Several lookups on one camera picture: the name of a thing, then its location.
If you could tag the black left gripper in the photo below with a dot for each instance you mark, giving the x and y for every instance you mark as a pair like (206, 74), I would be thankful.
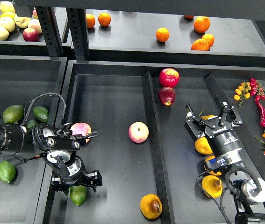
(77, 176)

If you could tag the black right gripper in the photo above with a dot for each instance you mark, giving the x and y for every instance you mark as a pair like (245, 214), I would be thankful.
(222, 139)

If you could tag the yellow pear with brown end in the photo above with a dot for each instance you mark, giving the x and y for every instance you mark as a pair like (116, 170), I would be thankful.
(151, 206)

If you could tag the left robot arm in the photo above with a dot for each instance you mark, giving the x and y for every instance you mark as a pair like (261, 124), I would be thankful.
(56, 146)

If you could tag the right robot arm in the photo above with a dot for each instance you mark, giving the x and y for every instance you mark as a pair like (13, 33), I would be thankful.
(247, 189)

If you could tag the yellow pear with stem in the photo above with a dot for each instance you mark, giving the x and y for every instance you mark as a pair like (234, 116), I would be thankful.
(206, 117)

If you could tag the round yellow pear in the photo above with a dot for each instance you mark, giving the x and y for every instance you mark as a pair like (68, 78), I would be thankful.
(202, 146)

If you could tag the yellow pear brown spot right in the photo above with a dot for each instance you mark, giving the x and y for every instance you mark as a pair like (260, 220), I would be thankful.
(211, 172)

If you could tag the yellow pear lower right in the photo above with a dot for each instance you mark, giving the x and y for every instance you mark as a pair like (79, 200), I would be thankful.
(212, 185)

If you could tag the bright green avocado lower left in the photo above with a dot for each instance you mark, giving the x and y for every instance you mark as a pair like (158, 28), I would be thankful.
(7, 172)

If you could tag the dark avocado middle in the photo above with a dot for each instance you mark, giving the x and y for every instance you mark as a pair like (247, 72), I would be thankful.
(32, 123)

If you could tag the dark green avocado top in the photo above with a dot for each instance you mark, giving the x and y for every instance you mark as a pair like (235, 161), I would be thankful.
(41, 113)

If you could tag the light green avocado top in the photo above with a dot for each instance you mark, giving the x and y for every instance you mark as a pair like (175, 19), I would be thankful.
(13, 114)

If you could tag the orange cherry tomato bunch left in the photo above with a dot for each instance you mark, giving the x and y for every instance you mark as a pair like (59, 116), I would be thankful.
(242, 93)

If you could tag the red chili pepper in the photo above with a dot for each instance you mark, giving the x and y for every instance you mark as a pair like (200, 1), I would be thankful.
(261, 110)

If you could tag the dark red apple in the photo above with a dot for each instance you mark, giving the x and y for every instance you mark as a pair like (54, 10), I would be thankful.
(166, 96)

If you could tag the red cherry tomato bunch top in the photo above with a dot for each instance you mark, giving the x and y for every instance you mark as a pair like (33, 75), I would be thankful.
(257, 89)

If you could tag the pink apple in left section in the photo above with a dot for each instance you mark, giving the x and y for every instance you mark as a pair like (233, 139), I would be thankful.
(81, 128)

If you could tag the bright red apple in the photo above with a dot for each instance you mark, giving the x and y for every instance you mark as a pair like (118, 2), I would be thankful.
(169, 77)

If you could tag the black tray divider right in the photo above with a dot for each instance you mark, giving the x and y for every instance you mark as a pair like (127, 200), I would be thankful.
(249, 142)

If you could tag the black tray divider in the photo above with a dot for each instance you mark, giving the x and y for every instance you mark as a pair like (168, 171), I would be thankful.
(249, 142)
(157, 151)

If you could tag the front orange on shelf right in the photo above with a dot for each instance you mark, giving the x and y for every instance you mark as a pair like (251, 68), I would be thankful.
(200, 44)

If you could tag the black middle tray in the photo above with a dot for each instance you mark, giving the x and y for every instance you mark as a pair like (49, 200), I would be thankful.
(109, 97)

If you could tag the black tray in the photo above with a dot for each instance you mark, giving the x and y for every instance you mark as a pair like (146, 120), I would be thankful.
(23, 78)
(109, 97)

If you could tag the pink apple centre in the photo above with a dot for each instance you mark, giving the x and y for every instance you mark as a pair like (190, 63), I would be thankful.
(138, 132)

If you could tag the small orange on shelf right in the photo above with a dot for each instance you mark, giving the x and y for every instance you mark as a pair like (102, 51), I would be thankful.
(209, 38)

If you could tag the black tray divider left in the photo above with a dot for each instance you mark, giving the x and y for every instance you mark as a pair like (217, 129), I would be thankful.
(157, 151)

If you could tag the large orange on shelf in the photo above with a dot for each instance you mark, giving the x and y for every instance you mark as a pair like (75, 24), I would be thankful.
(201, 24)

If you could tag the orange on shelf middle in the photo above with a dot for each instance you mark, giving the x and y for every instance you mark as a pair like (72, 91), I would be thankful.
(162, 34)

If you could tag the orange under shelf edge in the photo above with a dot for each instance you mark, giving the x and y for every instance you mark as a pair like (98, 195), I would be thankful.
(189, 16)

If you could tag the black left tray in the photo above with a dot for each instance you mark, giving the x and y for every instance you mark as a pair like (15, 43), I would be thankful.
(23, 78)

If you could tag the red apple on left shelf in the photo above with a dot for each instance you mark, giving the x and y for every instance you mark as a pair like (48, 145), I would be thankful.
(30, 35)

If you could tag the black shelf post right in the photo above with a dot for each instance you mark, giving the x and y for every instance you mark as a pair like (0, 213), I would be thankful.
(79, 33)

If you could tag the black shelf post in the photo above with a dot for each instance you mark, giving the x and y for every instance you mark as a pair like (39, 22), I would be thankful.
(48, 22)
(79, 33)

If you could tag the black shelf post left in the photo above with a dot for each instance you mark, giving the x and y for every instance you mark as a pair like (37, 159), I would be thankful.
(48, 22)

